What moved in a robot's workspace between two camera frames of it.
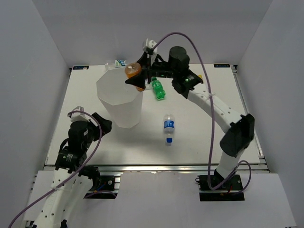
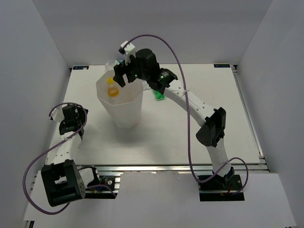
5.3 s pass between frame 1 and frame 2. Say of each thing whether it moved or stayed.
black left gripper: moved
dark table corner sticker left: stayed
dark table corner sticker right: stayed
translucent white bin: stayed
